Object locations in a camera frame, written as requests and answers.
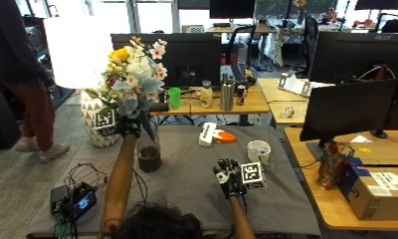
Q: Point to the cardboard box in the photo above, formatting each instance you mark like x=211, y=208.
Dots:
x=379, y=195

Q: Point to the black monitor behind flowers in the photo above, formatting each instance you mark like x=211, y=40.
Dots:
x=195, y=56

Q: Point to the right glove white marker cube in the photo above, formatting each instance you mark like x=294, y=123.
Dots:
x=252, y=174

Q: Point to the orange handheld tool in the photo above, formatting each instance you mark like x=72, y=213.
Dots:
x=225, y=137

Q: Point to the dark cabinet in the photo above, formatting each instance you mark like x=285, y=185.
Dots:
x=1, y=119

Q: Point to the amber glass vase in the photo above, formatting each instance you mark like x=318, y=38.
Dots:
x=331, y=167

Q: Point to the person's right hand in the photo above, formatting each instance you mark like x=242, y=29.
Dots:
x=230, y=181

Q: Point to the green plastic cup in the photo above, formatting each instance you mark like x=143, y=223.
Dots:
x=175, y=98

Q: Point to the white device on desk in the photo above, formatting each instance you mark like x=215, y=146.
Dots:
x=294, y=84

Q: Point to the white paper sheet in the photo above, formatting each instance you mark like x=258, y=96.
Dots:
x=361, y=139

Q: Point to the dark drink can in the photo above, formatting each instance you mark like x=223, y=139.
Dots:
x=240, y=95

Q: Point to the distant black monitor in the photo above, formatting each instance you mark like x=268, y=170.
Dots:
x=378, y=4
x=232, y=9

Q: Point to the light wooden desk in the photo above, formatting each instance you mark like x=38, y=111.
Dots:
x=281, y=99

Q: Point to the glove white marker cube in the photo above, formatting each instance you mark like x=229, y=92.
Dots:
x=104, y=119
x=252, y=174

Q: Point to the black armchair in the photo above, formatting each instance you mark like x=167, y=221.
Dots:
x=394, y=24

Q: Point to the black monitor on stand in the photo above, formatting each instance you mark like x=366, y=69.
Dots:
x=346, y=108

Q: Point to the grey tablecloth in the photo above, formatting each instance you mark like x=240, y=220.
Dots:
x=191, y=186

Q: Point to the small white box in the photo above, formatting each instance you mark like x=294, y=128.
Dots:
x=193, y=29

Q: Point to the wooden desk with box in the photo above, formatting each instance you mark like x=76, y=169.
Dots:
x=329, y=209

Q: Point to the person's left hand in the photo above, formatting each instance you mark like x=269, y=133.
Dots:
x=129, y=126

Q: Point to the shiny crumpled object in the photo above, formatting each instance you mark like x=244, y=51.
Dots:
x=289, y=112

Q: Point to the large black monitor back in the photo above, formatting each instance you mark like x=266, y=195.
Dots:
x=353, y=54

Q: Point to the white lampshade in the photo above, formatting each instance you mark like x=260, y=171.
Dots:
x=78, y=53

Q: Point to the white handheld tool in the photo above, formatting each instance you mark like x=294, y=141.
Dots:
x=207, y=134

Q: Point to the yellow sticky note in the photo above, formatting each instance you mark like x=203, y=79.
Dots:
x=365, y=150

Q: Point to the tall glass vase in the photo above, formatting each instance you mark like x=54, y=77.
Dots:
x=149, y=156

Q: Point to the distant wooden desk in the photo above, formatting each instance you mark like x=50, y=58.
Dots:
x=262, y=29

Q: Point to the left glove white marker cube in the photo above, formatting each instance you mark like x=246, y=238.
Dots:
x=104, y=119

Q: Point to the black office chair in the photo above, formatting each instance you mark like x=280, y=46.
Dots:
x=240, y=43

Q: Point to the stainless steel bottle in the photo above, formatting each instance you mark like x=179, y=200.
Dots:
x=226, y=94

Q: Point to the wooden desk with bottles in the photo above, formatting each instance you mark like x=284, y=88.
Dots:
x=252, y=104

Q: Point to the clear bottle with yellow liquid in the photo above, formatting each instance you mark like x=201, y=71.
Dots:
x=207, y=96

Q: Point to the black device with screen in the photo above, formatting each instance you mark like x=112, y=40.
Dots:
x=78, y=202

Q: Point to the artificial flower bouquet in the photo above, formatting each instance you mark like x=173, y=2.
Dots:
x=135, y=71

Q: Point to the white triangle patterned lamp base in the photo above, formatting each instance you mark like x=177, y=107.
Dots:
x=90, y=116

